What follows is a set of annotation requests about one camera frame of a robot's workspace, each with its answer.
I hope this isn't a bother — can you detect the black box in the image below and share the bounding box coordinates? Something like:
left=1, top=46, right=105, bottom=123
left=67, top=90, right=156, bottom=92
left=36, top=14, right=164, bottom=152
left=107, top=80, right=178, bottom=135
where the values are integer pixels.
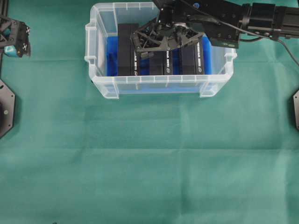
left=117, top=23, right=140, bottom=77
left=149, top=51, right=173, bottom=76
left=179, top=38, right=205, bottom=75

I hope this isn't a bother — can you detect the green table cloth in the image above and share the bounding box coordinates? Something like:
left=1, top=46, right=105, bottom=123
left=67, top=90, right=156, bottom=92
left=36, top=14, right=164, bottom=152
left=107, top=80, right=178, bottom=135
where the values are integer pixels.
left=0, top=0, right=299, bottom=224

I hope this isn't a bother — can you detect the blue foam case liner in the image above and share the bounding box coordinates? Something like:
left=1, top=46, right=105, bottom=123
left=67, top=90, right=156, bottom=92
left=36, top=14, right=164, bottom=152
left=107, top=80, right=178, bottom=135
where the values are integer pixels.
left=103, top=36, right=223, bottom=99

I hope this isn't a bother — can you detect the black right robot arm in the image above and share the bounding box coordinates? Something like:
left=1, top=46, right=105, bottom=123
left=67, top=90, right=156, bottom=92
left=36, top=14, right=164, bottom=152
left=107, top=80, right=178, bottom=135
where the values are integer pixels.
left=130, top=0, right=299, bottom=59

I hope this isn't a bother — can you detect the black camera cable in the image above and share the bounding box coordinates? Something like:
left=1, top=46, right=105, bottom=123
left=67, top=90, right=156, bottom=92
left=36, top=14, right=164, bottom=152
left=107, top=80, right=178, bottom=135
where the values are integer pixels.
left=186, top=14, right=299, bottom=66

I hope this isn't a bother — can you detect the clear plastic storage case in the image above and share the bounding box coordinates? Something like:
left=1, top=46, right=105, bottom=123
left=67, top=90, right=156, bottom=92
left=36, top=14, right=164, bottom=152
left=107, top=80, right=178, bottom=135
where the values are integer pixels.
left=85, top=2, right=237, bottom=99

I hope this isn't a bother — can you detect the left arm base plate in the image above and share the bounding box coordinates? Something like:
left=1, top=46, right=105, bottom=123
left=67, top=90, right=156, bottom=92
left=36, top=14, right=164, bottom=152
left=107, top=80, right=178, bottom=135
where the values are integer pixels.
left=0, top=80, right=15, bottom=138

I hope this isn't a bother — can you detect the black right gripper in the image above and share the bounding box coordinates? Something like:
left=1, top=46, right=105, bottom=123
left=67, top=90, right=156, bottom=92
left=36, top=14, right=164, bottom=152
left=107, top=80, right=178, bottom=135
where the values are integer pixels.
left=130, top=19, right=202, bottom=59

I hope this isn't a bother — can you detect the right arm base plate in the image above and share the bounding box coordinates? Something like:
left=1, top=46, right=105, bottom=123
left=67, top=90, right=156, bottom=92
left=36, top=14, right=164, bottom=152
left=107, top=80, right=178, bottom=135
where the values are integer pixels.
left=293, top=91, right=299, bottom=130

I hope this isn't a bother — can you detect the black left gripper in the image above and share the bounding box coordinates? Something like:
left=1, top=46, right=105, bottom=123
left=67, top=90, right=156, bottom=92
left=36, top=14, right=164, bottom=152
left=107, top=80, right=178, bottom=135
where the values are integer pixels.
left=0, top=20, right=31, bottom=57

